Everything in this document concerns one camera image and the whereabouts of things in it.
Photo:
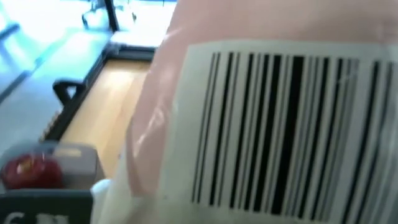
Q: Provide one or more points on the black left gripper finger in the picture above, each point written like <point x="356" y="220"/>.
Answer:
<point x="43" y="207"/>

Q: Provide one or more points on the pink cereal bag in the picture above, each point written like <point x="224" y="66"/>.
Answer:
<point x="280" y="124"/>

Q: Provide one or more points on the red apple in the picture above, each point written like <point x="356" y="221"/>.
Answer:
<point x="31" y="172"/>

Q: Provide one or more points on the grey plastic container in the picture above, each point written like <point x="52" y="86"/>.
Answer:
<point x="79" y="165"/>

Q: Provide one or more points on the black aluminium table frame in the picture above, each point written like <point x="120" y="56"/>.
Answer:
<point x="73" y="107"/>

